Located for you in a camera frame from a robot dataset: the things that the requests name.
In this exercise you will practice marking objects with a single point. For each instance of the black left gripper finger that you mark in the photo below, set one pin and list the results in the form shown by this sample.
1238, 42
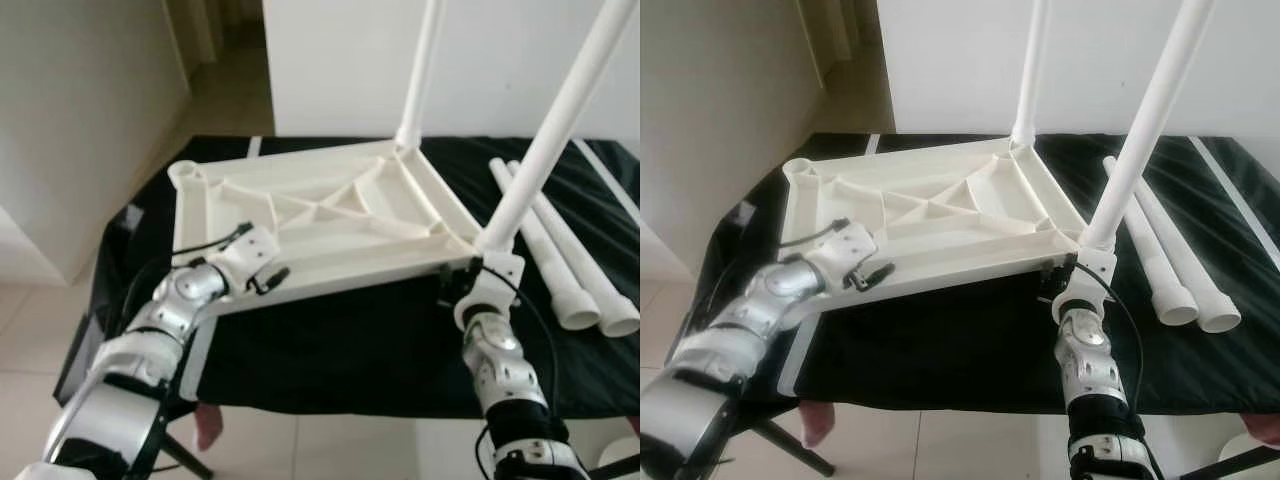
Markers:
278, 275
881, 272

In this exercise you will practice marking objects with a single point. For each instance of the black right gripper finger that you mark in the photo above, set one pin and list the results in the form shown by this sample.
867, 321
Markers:
454, 286
1050, 284

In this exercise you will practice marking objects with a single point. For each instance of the white plastic table top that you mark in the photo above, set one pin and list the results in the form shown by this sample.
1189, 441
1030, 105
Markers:
950, 215
330, 215

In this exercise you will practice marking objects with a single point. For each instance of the white plastic table leg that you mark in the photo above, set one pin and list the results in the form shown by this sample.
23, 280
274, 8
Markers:
592, 280
1030, 75
1159, 265
556, 270
1194, 275
420, 75
1150, 115
560, 115

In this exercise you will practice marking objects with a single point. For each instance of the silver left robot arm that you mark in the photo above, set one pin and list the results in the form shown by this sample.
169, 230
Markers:
170, 310
770, 295

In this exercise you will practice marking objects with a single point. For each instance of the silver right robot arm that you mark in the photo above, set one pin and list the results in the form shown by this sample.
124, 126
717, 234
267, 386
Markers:
1085, 360
500, 365

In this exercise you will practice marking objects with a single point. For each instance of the white fabric strip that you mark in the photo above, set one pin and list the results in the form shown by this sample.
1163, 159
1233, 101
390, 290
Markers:
795, 365
1235, 188
605, 178
197, 360

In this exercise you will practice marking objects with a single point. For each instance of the black table cloth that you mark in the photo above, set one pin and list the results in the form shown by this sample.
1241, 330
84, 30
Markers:
350, 350
950, 350

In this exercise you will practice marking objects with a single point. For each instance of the small grey cloth tag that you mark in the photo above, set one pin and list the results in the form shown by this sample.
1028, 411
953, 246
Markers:
133, 216
746, 213

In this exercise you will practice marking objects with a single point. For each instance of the pink fabric flap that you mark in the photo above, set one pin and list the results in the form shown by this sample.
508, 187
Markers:
1265, 428
207, 428
818, 425

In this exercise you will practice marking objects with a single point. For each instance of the black metal table leg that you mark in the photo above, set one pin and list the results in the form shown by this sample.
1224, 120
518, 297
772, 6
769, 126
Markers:
612, 466
795, 450
185, 462
1250, 460

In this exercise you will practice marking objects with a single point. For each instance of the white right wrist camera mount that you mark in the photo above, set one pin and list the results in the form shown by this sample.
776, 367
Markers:
1095, 275
495, 285

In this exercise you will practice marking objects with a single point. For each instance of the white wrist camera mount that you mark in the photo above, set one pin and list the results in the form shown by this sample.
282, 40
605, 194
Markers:
495, 285
850, 250
248, 255
1095, 275

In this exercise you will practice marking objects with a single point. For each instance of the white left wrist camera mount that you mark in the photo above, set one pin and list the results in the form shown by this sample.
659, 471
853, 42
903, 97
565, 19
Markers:
850, 250
248, 255

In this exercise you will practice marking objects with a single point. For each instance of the beige door frame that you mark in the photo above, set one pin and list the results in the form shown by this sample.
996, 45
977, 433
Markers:
200, 25
830, 25

